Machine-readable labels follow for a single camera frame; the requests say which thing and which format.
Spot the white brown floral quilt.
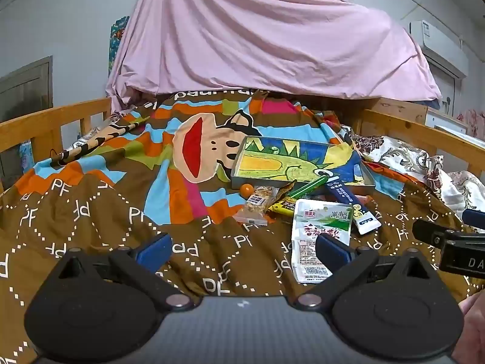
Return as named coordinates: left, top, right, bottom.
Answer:
left=341, top=124, right=485, bottom=232

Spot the green sausage stick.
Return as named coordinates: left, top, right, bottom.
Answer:
left=286, top=174, right=335, bottom=200

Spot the printed monkey blanket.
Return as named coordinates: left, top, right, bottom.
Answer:
left=0, top=89, right=485, bottom=364

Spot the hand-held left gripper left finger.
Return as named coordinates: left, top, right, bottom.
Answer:
left=57, top=232, right=195, bottom=309

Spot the dinosaur print tray box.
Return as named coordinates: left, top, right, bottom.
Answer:
left=230, top=135, right=376, bottom=197

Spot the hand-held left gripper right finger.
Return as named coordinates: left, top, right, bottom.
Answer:
left=296, top=233, right=436, bottom=309

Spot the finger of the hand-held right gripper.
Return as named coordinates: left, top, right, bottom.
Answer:
left=461, top=208, right=485, bottom=233
left=412, top=219, right=455, bottom=250

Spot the wooden bed rail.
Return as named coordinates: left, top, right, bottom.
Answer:
left=0, top=96, right=113, bottom=194

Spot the pink bed sheet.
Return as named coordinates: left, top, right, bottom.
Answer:
left=105, top=0, right=443, bottom=111

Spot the pink floral cloth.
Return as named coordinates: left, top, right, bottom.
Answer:
left=457, top=109, right=485, bottom=140

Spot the person's right hand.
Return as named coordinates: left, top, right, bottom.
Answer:
left=459, top=290, right=485, bottom=364

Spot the gold snack packet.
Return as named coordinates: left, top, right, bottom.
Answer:
left=276, top=179, right=298, bottom=200

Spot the white air conditioner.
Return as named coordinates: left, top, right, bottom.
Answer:
left=408, top=20, right=470, bottom=79

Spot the white cabinet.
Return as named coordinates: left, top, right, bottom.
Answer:
left=424, top=106, right=469, bottom=134

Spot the wooden bed frame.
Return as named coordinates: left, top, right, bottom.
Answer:
left=356, top=96, right=485, bottom=178

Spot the teal floral curtain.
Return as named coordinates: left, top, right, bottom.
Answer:
left=109, top=16, right=130, bottom=77

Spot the grey door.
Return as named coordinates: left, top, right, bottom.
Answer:
left=0, top=56, right=54, bottom=123

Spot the clear nut bar packet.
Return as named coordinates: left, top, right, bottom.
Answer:
left=232, top=185, right=280, bottom=227

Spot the yellow snack packet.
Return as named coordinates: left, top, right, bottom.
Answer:
left=268, top=197, right=304, bottom=214

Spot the white green snack packet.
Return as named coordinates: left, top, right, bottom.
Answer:
left=290, top=198, right=356, bottom=285

